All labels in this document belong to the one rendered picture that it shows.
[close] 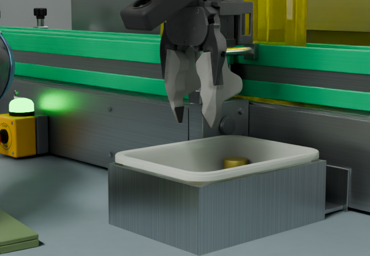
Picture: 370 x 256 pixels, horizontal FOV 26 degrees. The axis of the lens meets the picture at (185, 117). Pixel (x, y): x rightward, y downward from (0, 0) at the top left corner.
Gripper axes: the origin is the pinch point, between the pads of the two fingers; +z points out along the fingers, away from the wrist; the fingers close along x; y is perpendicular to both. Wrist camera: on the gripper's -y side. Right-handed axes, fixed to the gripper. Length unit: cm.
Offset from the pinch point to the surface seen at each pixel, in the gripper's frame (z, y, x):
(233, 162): 7.8, 10.9, 3.3
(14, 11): -6, 179, 341
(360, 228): 14.1, 15.0, -14.8
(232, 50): -6.7, 17.6, 10.1
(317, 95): -0.8, 22.4, -1.9
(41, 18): -9, 34, 86
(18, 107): 5, 7, 52
